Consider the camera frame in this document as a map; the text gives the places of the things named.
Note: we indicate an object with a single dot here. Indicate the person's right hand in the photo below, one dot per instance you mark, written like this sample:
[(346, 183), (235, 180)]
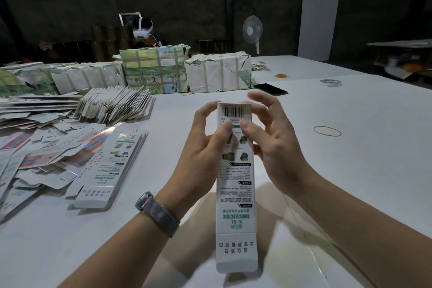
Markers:
[(283, 153)]

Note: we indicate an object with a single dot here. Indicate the person's left hand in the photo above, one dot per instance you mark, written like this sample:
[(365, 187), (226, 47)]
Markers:
[(199, 166)]

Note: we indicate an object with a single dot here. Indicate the toothbrush carton box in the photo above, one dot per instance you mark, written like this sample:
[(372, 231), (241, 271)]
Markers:
[(236, 230)]

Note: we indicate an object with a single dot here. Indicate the fanned stack of white cartons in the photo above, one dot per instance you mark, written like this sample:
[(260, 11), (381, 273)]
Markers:
[(115, 105)]

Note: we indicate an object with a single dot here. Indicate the pile of cartons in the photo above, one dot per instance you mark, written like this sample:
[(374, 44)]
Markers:
[(40, 156)]

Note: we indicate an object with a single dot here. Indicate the person's right forearm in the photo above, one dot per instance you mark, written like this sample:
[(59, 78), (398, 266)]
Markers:
[(368, 234)]

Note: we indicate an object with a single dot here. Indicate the thin tan rubber band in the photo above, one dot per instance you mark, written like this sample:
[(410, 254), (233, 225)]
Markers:
[(314, 131)]

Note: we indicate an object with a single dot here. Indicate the grey band wristwatch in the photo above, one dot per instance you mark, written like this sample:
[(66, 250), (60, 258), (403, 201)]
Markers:
[(158, 215)]

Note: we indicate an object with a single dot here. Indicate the black smartphone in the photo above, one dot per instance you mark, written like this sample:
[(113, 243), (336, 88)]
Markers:
[(271, 89)]

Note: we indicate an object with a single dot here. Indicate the small orange tape roll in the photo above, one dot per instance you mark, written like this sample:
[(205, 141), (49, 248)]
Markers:
[(281, 76)]

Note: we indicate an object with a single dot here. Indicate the white tape roll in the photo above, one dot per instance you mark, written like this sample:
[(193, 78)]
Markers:
[(322, 82)]

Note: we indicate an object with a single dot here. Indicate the small white paper stack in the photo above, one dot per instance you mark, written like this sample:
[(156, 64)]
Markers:
[(260, 65)]

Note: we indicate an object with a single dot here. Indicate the green printed wrapped bundle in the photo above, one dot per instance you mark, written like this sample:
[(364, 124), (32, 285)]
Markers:
[(154, 70)]

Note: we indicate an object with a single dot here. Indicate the dark wooden chair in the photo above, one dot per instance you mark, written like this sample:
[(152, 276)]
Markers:
[(212, 47)]

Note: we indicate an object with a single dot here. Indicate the white standing fan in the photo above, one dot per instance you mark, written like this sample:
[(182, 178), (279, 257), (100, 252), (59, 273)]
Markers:
[(252, 28)]

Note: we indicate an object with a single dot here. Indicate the white board panel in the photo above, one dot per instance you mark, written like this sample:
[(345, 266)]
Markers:
[(319, 21)]

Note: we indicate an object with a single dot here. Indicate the cluttered side table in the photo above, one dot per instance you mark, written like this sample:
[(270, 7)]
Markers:
[(401, 61)]

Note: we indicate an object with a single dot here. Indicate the stack of brown cartons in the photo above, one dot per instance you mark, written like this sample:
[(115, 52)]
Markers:
[(108, 43)]

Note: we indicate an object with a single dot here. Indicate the row of white wrapped bundles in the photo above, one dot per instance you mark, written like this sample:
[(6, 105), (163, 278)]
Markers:
[(64, 80)]

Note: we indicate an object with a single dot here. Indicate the white head-mounted camera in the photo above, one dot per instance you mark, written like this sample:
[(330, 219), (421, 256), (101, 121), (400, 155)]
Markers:
[(142, 28)]

